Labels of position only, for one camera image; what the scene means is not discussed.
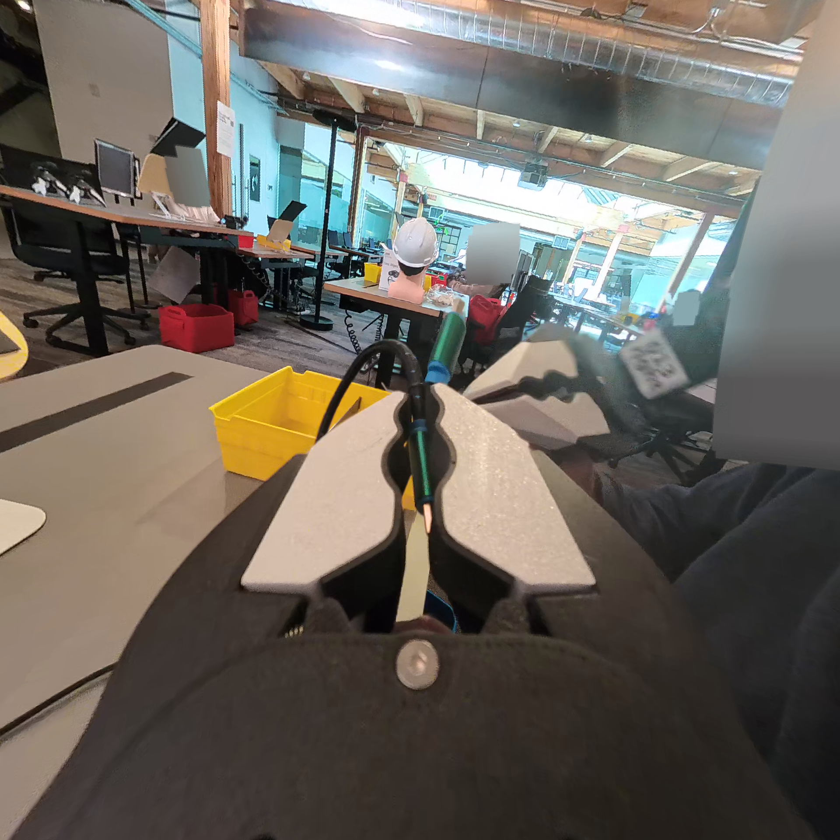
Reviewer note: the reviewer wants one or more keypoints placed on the person's right forearm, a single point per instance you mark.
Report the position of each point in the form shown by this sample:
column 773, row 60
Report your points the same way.
column 630, row 505

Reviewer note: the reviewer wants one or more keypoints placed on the long wooden work desk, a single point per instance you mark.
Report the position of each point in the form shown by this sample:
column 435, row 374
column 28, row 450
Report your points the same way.
column 118, row 210

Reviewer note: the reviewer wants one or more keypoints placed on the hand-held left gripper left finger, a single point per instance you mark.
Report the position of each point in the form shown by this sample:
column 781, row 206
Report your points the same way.
column 315, row 525

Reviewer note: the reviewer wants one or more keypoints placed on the small yellow bin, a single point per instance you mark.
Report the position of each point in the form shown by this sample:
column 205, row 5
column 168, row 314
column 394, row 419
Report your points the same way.
column 372, row 273
column 273, row 243

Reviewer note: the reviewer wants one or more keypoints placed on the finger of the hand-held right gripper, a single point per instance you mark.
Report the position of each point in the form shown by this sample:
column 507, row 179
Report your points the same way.
column 525, row 361
column 558, row 420

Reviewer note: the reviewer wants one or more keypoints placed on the red bag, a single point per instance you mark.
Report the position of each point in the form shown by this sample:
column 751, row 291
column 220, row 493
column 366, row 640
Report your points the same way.
column 243, row 309

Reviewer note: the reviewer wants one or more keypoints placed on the red storage bin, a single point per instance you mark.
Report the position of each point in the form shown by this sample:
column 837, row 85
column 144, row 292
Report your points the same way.
column 197, row 328

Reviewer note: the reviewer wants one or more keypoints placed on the person's black top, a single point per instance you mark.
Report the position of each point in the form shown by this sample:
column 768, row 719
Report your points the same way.
column 761, row 630

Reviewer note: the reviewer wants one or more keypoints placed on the black mesh office chair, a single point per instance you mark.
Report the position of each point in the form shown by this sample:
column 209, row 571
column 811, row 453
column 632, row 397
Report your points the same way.
column 512, row 322
column 670, row 427

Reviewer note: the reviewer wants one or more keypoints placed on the black stand pole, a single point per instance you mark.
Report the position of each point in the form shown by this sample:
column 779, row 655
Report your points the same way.
column 326, row 223

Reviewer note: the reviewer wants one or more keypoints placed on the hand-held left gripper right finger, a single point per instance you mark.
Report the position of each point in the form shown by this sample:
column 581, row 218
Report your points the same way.
column 519, row 525

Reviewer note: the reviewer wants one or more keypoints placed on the mannequin head white helmet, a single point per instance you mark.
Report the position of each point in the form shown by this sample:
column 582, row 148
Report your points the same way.
column 416, row 250

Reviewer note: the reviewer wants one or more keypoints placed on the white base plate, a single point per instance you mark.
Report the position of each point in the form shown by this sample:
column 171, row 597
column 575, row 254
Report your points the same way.
column 16, row 525

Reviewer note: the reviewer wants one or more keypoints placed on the yellow plastic bin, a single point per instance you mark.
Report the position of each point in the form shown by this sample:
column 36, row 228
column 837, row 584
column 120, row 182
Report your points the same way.
column 269, row 427

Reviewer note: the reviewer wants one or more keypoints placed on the wooden top office desk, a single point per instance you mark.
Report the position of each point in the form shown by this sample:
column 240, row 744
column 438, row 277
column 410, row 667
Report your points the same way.
column 381, row 295

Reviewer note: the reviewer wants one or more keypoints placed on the black computer monitor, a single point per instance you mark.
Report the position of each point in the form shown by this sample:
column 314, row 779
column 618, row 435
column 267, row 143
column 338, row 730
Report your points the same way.
column 116, row 168

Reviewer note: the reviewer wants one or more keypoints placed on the black swivel desk chair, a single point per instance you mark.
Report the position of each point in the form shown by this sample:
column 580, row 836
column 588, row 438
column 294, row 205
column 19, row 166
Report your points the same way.
column 53, row 256

